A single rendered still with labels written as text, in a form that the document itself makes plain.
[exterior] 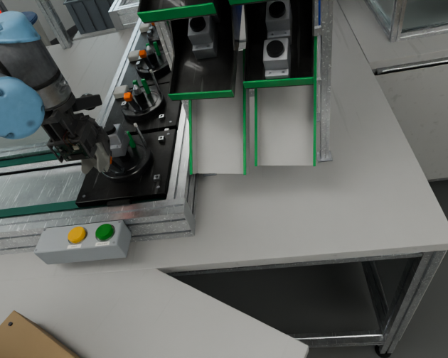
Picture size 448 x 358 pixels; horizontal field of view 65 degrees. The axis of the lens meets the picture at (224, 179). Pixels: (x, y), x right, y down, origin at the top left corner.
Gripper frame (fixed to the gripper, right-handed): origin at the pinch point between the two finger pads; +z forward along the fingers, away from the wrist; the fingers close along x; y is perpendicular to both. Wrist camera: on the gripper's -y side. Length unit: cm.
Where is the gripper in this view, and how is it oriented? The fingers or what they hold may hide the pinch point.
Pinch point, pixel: (104, 165)
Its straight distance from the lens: 85.9
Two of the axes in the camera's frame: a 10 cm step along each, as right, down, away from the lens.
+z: 2.0, 6.6, 7.3
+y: -0.2, 7.4, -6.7
